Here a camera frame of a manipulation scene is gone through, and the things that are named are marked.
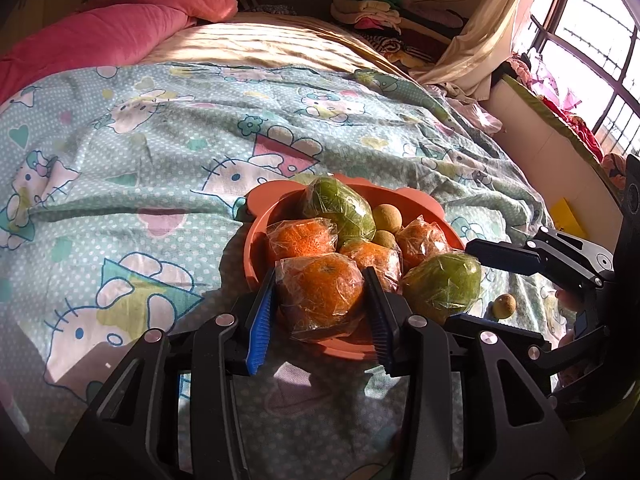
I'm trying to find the window with dark frame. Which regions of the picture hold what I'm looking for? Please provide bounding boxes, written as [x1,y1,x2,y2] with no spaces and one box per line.
[510,0,640,161]

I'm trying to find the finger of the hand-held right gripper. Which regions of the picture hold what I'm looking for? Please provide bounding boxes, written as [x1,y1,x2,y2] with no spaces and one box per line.
[465,226,616,288]
[446,315,554,391]

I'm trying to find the cream curtain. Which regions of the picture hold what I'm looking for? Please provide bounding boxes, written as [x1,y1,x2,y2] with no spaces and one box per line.
[410,0,541,101]

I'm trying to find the person's right hand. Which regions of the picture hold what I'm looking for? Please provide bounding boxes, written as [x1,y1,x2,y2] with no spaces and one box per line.
[554,287,585,315]

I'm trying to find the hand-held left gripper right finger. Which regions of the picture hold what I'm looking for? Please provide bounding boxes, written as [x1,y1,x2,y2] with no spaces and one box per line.
[362,266,586,480]

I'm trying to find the yellow card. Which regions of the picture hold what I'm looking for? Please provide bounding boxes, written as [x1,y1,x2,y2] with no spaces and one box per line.
[552,199,589,239]

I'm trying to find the cartoon cat printed blanket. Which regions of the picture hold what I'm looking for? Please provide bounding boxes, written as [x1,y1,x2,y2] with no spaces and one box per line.
[0,60,576,480]

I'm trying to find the brown longan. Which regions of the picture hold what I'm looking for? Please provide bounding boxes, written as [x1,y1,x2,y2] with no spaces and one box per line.
[374,203,402,232]
[372,230,400,252]
[492,294,517,320]

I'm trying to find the beige striped bed sheet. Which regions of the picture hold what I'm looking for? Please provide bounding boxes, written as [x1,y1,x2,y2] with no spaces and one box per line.
[150,12,416,81]

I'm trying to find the pile of folded clothes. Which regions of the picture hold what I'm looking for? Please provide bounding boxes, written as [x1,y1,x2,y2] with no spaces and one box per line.
[332,0,468,68]

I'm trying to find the pink clothes by window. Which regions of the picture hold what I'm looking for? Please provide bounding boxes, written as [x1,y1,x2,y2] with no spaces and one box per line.
[510,52,640,188]

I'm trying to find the orange bear-eared bowl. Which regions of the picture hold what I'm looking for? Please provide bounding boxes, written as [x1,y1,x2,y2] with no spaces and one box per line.
[234,174,468,361]

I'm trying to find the pink quilt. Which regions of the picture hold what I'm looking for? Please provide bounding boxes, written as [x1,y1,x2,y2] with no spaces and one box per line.
[0,0,238,106]

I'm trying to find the green citrus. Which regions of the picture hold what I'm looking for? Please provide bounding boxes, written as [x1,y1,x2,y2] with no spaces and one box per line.
[401,252,482,325]
[300,175,377,247]

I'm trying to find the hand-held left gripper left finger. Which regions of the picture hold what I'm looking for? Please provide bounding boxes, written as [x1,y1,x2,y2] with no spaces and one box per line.
[55,266,279,480]

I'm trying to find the dark striped cloth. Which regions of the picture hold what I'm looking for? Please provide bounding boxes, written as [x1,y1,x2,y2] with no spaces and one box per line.
[235,0,297,16]

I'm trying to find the orange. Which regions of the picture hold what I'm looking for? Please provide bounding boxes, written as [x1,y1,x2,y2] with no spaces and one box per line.
[275,254,366,343]
[266,217,338,263]
[340,238,403,291]
[396,216,453,268]

